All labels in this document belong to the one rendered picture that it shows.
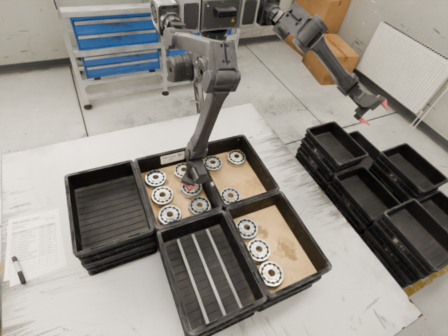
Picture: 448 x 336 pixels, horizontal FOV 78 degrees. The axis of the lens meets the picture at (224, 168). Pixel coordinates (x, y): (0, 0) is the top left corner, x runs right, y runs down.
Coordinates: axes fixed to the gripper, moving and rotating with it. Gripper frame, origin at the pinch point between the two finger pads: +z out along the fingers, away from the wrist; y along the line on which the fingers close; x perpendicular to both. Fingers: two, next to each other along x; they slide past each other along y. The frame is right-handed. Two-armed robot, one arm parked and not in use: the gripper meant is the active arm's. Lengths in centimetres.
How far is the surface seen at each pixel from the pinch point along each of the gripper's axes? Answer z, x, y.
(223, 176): 4.4, -11.0, 15.1
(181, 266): 3.2, -12.8, -35.6
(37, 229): 17, 58, -43
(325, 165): 39, -70, 85
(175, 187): 4.4, 7.6, -1.7
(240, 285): 3, -37, -33
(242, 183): 4.1, -21.7, 15.6
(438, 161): 88, -200, 202
